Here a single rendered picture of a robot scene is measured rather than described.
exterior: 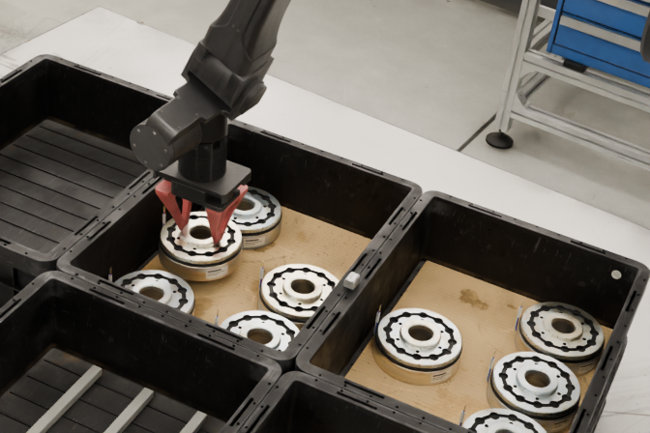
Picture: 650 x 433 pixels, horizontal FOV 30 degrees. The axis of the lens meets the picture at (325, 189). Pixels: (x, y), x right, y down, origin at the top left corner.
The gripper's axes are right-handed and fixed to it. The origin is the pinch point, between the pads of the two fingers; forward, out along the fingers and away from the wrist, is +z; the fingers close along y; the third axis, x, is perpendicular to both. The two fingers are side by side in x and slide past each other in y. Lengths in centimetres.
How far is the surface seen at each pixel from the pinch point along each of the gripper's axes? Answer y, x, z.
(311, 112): -15, 63, 21
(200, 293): 2.7, -4.2, 6.0
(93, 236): -6.9, -12.6, -4.2
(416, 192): 20.9, 18.4, -2.7
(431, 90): -41, 204, 96
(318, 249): 10.7, 12.2, 6.8
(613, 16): 10, 189, 48
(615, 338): 51, 5, -3
